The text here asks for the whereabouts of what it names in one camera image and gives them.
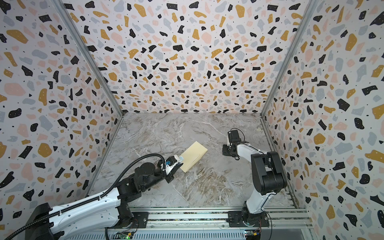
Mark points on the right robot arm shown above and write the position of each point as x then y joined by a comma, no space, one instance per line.
268,178

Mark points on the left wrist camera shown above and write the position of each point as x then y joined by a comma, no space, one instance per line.
171,162

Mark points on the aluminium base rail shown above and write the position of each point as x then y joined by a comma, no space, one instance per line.
222,218

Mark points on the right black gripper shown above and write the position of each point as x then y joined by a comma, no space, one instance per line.
227,150

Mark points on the cream envelope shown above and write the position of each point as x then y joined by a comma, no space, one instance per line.
192,155

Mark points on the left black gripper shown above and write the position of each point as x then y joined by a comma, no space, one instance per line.
170,175

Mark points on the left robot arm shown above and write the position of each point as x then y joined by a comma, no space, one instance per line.
108,209

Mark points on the perforated grey cable tray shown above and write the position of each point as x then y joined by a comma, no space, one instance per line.
181,235

